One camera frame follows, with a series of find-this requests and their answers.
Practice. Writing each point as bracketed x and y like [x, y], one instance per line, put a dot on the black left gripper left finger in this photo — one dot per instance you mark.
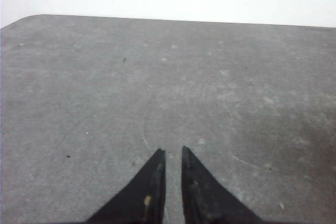
[142, 200]

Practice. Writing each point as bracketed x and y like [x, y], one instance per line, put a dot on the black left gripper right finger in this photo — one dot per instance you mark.
[205, 200]

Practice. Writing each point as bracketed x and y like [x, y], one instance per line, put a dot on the grey table mat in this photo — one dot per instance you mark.
[85, 101]

